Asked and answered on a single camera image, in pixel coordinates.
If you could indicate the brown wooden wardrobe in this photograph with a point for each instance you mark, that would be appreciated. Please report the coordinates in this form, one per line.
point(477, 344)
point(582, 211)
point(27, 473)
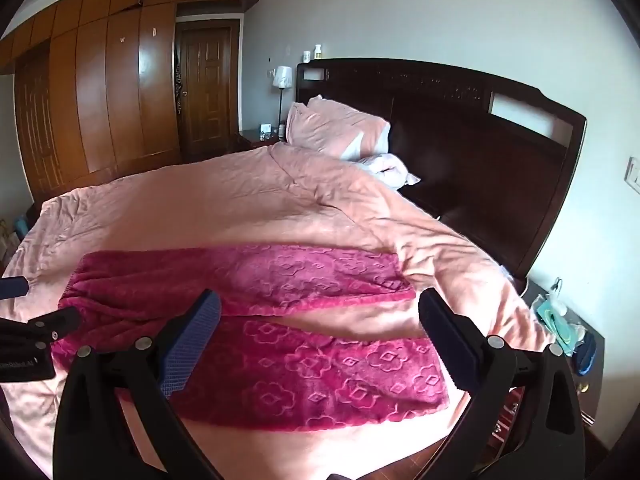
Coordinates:
point(95, 90)

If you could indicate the white bedside lamp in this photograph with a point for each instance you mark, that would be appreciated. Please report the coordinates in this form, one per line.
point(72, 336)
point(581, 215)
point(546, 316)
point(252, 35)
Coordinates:
point(282, 80)

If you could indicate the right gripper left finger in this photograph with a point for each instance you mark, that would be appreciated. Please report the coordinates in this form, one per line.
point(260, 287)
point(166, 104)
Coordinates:
point(92, 438)

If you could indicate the dark left nightstand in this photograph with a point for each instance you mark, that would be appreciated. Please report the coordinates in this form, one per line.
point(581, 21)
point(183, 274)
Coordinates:
point(252, 138)

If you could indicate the dark wooden headboard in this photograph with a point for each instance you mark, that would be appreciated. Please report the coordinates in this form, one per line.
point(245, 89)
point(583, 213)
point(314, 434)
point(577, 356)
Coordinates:
point(495, 157)

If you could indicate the white pink pillow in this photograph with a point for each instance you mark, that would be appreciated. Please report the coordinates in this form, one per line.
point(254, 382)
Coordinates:
point(389, 169)

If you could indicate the dark nightstand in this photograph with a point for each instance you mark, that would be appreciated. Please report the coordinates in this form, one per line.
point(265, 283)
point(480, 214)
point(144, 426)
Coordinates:
point(588, 387)
point(252, 138)

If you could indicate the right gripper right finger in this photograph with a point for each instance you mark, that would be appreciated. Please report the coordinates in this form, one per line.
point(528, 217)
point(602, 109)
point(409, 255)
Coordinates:
point(546, 440)

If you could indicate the magenta fleece pants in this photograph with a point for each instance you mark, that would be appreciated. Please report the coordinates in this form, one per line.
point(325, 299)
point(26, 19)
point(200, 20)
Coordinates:
point(256, 372)

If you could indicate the brown wooden door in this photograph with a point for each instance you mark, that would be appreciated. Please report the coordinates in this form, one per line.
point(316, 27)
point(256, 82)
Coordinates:
point(208, 60)

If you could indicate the pink bed duvet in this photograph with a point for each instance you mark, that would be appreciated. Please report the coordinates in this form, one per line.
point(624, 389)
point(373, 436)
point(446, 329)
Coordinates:
point(288, 195)

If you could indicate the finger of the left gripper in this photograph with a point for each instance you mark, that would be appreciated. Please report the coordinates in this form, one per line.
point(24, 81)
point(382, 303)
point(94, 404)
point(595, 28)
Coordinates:
point(13, 287)
point(55, 325)

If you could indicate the white wall switch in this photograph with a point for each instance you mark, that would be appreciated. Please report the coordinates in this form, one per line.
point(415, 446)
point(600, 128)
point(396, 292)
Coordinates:
point(632, 176)

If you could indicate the dark right nightstand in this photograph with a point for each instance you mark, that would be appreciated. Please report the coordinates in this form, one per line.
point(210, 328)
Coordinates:
point(588, 387)

